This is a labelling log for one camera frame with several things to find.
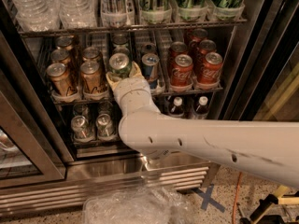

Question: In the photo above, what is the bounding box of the orange cable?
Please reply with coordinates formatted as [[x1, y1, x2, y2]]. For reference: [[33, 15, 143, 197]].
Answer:
[[231, 171, 245, 224]]

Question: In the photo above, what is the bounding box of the green soda can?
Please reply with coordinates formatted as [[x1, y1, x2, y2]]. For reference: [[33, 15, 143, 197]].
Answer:
[[112, 47, 130, 56], [112, 35, 129, 48], [109, 53, 132, 79]]

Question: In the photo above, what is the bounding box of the gold can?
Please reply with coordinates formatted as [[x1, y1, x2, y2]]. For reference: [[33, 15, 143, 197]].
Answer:
[[55, 36, 74, 50], [46, 63, 78, 97], [50, 49, 74, 70], [80, 61, 107, 94], [82, 47, 103, 63]]

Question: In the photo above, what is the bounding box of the middle left gold can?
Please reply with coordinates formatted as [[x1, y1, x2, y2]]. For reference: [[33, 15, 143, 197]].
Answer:
[[50, 49, 74, 70]]

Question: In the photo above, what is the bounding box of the middle right red cola can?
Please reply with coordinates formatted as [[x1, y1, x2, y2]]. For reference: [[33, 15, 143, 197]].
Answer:
[[194, 39, 217, 65]]

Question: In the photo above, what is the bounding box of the front blue energy can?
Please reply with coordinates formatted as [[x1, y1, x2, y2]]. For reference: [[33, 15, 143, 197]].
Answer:
[[141, 53, 160, 90]]

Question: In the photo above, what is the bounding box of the stainless steel fridge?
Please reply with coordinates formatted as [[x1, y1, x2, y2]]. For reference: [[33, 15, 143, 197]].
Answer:
[[0, 0, 299, 217]]

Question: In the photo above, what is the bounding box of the top shelf green can right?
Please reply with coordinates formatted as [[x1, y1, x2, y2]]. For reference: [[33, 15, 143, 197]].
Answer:
[[206, 0, 245, 21]]

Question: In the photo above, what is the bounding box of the shelf green can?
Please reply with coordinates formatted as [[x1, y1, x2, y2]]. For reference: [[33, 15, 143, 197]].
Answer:
[[206, 0, 245, 21], [139, 0, 172, 24], [175, 0, 207, 21]]

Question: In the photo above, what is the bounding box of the left clear water bottle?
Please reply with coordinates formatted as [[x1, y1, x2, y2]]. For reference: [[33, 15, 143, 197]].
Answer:
[[12, 0, 60, 32]]

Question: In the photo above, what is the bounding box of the white-capped bottle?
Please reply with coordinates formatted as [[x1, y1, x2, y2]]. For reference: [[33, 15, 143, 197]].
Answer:
[[168, 97, 184, 118], [189, 96, 208, 119]]

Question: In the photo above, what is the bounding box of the back left gold can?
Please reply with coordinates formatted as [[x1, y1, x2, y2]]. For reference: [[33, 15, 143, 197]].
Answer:
[[55, 36, 74, 50]]

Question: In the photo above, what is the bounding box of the left white-capped bottle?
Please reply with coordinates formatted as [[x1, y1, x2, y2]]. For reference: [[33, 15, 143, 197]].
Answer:
[[168, 97, 184, 118]]

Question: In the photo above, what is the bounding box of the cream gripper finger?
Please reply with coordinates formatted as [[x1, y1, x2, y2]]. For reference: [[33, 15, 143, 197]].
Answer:
[[106, 72, 120, 91], [129, 61, 143, 77]]

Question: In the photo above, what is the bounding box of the back right red cola can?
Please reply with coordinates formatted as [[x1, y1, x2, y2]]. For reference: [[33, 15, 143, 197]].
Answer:
[[184, 28, 208, 45]]

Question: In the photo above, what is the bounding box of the top shelf plaid can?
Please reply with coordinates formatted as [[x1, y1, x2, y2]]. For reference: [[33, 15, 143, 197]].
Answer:
[[101, 0, 130, 28]]

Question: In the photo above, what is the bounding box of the yellow black stand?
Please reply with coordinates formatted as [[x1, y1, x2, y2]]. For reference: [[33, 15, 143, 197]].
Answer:
[[239, 186, 299, 224]]

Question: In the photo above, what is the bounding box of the red cola can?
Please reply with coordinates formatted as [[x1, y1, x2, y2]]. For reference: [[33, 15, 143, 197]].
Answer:
[[184, 28, 208, 45], [197, 52, 223, 84], [194, 39, 217, 65], [170, 54, 193, 87], [167, 41, 188, 76]]

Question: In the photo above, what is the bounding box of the right white-capped bottle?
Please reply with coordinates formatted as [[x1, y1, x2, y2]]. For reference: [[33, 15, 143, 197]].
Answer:
[[189, 96, 208, 119]]

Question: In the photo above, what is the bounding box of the top shelf green can left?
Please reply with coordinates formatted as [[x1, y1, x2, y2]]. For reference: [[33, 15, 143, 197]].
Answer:
[[139, 0, 172, 24]]

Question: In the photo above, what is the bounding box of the clear water bottle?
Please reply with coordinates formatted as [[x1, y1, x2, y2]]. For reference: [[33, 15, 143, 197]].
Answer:
[[59, 0, 97, 29], [12, 0, 60, 32]]

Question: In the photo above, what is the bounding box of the right clear water bottle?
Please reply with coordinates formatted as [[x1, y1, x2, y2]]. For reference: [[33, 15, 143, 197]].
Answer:
[[59, 0, 97, 29]]

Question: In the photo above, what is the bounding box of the front left gold can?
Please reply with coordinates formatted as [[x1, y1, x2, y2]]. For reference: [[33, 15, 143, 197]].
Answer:
[[46, 63, 78, 97]]

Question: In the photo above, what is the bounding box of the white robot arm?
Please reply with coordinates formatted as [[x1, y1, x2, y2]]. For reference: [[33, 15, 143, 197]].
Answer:
[[107, 65, 299, 189]]

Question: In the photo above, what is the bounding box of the top shelf green can middle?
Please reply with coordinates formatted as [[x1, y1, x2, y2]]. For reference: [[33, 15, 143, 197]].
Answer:
[[175, 0, 207, 21]]

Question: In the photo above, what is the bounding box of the back dark energy can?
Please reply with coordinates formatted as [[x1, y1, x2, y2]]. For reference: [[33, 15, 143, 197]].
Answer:
[[140, 43, 157, 55]]

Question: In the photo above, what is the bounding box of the open fridge glass door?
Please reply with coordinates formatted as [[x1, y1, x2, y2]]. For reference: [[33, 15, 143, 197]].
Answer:
[[209, 0, 299, 122]]

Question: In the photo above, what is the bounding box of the front right red cola can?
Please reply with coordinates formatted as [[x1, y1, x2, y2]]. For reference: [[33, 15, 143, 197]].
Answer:
[[197, 52, 223, 84]]

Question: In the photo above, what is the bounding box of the silver can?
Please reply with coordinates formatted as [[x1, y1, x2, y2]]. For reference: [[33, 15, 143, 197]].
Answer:
[[95, 113, 116, 140], [98, 101, 113, 115], [73, 104, 91, 119], [71, 116, 93, 140]]

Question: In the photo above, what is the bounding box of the clear plastic bin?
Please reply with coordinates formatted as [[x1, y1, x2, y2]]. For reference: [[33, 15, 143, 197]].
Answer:
[[82, 187, 194, 224]]

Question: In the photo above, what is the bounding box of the front left silver can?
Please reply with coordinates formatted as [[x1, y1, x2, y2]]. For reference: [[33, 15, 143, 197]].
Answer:
[[71, 116, 93, 140]]

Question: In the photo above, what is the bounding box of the back left silver can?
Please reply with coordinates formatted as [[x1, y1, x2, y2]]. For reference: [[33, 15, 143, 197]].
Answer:
[[73, 104, 91, 119]]

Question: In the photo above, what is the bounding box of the front left red cola can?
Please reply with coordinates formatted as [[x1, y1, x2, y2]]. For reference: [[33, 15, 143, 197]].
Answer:
[[170, 54, 193, 87]]

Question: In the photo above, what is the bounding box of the back left red cola can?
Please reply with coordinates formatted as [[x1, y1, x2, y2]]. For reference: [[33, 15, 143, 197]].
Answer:
[[167, 41, 188, 76]]

